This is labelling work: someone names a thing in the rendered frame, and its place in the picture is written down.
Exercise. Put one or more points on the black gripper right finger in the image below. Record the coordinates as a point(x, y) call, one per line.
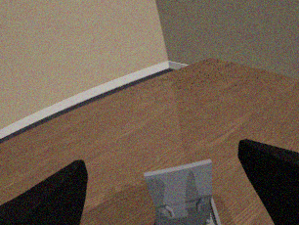
point(274, 174)

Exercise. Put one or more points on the grey dish rack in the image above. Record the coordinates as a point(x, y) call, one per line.
point(183, 195)

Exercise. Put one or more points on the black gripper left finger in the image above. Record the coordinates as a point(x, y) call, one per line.
point(58, 200)

